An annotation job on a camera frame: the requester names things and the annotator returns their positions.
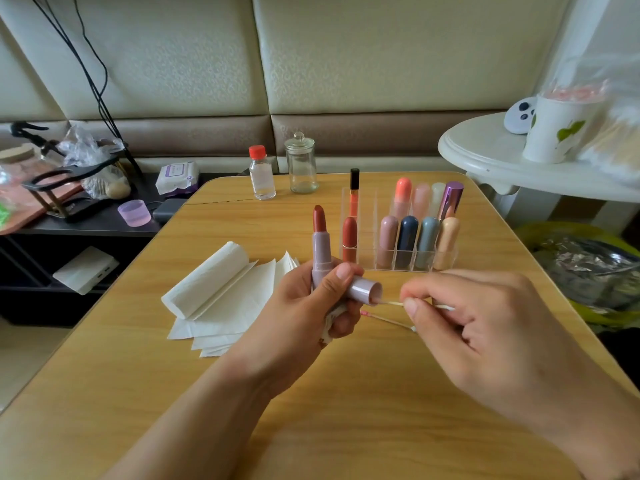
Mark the person's right hand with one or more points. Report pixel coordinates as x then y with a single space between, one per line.
510 350

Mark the person's left hand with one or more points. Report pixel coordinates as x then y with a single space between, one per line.
295 335

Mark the white tissue sheet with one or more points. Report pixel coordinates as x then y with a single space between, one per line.
335 320

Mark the stack of white tissues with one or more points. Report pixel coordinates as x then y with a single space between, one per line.
225 305

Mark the mauve lipstick cap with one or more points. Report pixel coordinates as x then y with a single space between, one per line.
363 290

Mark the red lipstick mauve tube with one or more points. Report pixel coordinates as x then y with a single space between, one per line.
321 255

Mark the thin wooden cotton swab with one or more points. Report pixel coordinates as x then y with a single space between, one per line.
400 303
390 321

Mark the red lipstick pink tube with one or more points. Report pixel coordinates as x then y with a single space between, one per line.
349 238

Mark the clear acrylic lipstick organizer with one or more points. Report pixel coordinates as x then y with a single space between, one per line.
420 235

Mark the person's left forearm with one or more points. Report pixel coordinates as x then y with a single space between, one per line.
190 435

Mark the yellow-green bin with bag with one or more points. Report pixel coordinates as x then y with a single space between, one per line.
590 275

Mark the clear bottle red cap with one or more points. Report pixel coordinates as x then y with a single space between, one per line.
262 177

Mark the glass jar with lid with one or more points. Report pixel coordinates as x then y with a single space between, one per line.
301 168

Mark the wet wipes pack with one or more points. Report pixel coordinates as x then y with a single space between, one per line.
177 179

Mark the white round side table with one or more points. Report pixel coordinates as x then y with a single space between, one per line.
485 150

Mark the small purple plastic cup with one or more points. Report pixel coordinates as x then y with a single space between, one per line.
134 213

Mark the white power bank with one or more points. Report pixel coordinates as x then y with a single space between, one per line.
86 270

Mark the white mug green leaf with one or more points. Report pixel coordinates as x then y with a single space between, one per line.
555 133

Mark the black low shelf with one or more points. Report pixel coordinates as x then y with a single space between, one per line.
95 233

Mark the white panda figure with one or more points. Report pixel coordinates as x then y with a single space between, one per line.
520 115

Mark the crumpled clear plastic bag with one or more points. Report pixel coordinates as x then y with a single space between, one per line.
88 145

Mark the pink tray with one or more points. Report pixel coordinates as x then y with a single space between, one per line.
30 205

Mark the beige padded backrest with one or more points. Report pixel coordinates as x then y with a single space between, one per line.
410 50

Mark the green plastic wrapper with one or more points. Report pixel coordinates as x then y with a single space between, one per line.
4 213

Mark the jar with wooden lid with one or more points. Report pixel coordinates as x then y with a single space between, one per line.
18 155

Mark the black clip tool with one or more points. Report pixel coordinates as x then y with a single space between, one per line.
28 129

